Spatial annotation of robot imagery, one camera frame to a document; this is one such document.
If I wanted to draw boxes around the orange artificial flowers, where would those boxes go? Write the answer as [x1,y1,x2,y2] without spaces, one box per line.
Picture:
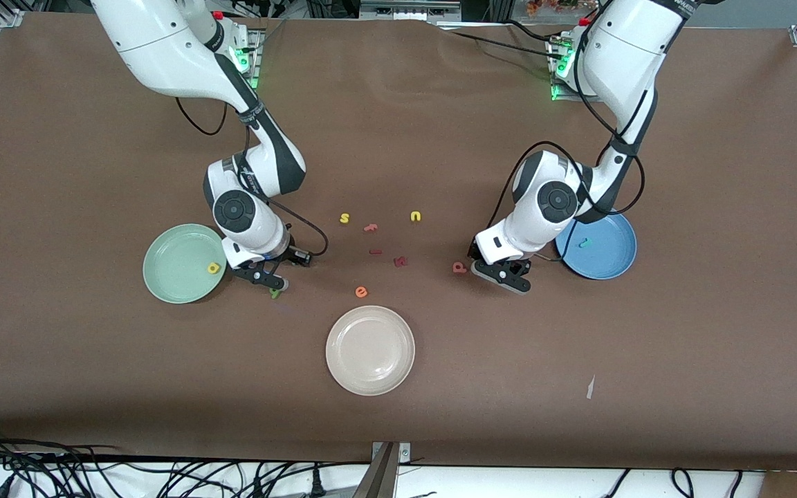
[524,0,581,16]

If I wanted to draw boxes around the blue plate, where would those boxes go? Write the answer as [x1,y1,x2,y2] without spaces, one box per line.
[555,213,638,280]

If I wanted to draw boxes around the small metal table bracket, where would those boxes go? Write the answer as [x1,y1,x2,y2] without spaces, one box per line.
[371,441,412,465]

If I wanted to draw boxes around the grey equipment box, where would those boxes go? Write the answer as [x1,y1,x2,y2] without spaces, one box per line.
[359,0,463,23]

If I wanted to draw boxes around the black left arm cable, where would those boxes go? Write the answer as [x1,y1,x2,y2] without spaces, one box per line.
[485,21,647,264]

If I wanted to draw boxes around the beige plate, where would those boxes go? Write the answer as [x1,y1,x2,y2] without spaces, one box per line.
[325,305,416,396]

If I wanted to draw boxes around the brown support beam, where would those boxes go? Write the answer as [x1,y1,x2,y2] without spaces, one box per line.
[352,443,400,498]

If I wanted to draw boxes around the green plate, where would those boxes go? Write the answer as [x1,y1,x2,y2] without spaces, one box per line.
[143,223,228,304]

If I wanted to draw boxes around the black table cable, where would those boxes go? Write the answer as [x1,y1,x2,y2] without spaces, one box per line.
[433,25,556,55]
[506,19,571,46]

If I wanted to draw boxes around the brown table cover sheet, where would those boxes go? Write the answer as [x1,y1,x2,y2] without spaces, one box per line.
[0,12,797,472]

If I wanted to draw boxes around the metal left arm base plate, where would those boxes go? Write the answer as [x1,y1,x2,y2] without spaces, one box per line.
[548,33,601,104]

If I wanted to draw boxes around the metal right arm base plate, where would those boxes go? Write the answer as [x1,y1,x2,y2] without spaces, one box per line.
[232,29,263,95]

